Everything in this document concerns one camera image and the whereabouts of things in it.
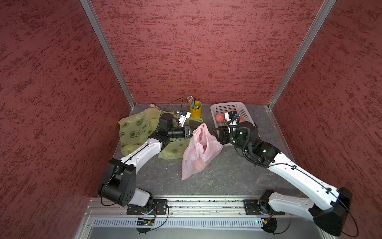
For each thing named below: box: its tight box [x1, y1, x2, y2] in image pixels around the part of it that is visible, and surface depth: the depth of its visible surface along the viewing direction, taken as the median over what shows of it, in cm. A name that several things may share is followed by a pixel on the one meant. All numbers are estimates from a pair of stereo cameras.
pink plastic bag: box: [181, 123, 223, 181], surface depth 76 cm
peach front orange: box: [194, 160, 202, 171], surface depth 84 cm
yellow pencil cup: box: [189, 100, 203, 119], surface depth 109 cm
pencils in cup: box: [186, 95, 203, 110], surface depth 105 cm
